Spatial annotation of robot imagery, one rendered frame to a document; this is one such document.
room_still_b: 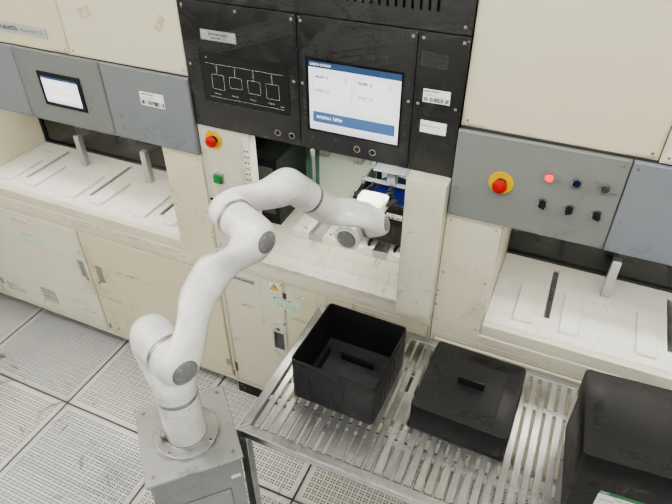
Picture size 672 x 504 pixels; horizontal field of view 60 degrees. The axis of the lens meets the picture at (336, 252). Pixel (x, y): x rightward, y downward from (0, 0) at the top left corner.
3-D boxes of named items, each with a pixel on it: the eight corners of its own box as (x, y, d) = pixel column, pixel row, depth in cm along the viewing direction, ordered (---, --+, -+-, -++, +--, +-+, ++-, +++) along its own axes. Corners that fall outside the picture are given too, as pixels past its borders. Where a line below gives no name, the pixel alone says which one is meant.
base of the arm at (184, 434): (159, 469, 166) (146, 430, 154) (150, 417, 180) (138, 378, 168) (225, 448, 171) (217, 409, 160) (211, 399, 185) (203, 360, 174)
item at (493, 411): (405, 425, 177) (409, 398, 169) (435, 358, 198) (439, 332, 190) (502, 462, 167) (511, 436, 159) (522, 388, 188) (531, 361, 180)
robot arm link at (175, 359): (161, 360, 161) (192, 396, 151) (126, 355, 151) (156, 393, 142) (256, 207, 158) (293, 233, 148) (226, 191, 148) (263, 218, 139)
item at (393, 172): (351, 242, 227) (351, 174, 206) (370, 212, 241) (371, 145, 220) (411, 257, 219) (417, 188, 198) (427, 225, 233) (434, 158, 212)
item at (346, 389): (330, 337, 206) (329, 301, 195) (404, 363, 197) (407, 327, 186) (292, 394, 186) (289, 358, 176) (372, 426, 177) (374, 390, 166)
